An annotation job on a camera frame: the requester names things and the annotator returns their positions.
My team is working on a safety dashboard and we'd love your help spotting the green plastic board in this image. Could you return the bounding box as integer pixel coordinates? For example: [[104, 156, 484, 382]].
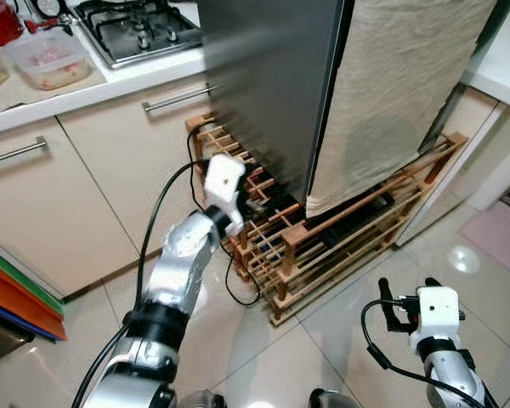
[[0, 241, 65, 317]]

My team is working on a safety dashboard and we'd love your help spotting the steel cabinet handle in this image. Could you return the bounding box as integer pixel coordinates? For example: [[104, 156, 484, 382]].
[[0, 138, 49, 167], [142, 82, 219, 114]]

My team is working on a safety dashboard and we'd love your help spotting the wooden slatted rack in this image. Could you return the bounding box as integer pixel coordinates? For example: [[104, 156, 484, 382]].
[[184, 109, 470, 327]]

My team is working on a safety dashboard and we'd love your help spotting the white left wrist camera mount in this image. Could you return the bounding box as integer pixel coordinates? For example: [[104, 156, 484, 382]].
[[201, 152, 248, 228]]

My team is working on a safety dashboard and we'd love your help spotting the black power cable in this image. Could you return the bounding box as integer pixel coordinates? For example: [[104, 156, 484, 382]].
[[184, 127, 266, 309]]

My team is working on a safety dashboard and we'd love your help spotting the beige kitchen cabinet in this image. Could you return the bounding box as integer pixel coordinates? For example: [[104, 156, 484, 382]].
[[0, 51, 324, 300]]

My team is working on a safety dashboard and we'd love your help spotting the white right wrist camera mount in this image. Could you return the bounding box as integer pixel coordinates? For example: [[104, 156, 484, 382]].
[[407, 286, 462, 357]]

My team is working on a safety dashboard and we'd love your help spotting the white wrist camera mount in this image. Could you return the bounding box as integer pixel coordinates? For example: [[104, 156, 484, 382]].
[[201, 152, 248, 228], [407, 286, 462, 357]]

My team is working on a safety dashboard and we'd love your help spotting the grey mini fridge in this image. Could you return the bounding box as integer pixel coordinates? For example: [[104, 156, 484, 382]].
[[195, 0, 510, 207]]

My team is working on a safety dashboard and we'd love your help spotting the black flat device box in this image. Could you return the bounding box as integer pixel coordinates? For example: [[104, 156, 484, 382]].
[[321, 192, 398, 236]]

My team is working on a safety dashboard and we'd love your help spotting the red handled kitchen tool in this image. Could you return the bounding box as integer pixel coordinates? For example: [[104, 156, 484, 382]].
[[24, 15, 76, 37]]

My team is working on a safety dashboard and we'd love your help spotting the robot leg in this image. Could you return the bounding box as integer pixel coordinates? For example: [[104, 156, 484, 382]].
[[177, 389, 228, 408], [309, 388, 360, 408]]

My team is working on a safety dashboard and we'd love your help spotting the clear plastic food container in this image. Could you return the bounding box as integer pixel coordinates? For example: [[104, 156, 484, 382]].
[[3, 29, 92, 91]]

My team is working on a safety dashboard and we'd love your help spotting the robot left leg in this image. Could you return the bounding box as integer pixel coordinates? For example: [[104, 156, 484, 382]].
[[177, 389, 228, 408]]

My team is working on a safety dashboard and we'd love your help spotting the robot right leg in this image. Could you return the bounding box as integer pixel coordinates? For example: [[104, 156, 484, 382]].
[[309, 388, 360, 408]]

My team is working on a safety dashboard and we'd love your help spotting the orange plastic board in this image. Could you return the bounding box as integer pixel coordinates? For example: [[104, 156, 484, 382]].
[[0, 255, 68, 338]]

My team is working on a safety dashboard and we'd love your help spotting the blue plastic board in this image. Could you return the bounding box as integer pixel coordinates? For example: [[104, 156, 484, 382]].
[[0, 293, 68, 343]]

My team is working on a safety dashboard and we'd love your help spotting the red kitchen appliance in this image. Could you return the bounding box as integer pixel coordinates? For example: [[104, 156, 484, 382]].
[[0, 0, 24, 48]]

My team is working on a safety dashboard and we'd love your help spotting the round dial kitchen timer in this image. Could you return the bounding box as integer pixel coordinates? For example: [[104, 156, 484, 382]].
[[21, 0, 75, 21]]

